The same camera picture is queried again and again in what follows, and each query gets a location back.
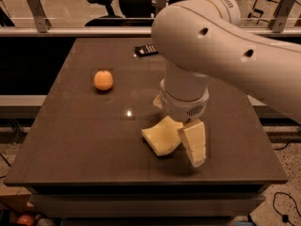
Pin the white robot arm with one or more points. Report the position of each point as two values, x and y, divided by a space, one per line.
201 39

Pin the orange ball under table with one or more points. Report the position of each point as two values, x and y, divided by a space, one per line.
26 220

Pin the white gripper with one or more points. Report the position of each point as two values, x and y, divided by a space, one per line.
182 105

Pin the black rxbar chocolate wrapper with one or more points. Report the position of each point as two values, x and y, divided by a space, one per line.
146 50

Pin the right metal railing post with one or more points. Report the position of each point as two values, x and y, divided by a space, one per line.
280 17

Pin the orange fruit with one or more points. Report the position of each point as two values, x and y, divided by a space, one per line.
103 80

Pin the left metal railing post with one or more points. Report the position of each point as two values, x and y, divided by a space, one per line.
42 23

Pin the yellow wavy sponge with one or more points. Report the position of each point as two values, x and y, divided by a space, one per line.
163 137

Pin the black office chair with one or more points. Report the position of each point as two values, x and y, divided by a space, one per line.
133 13

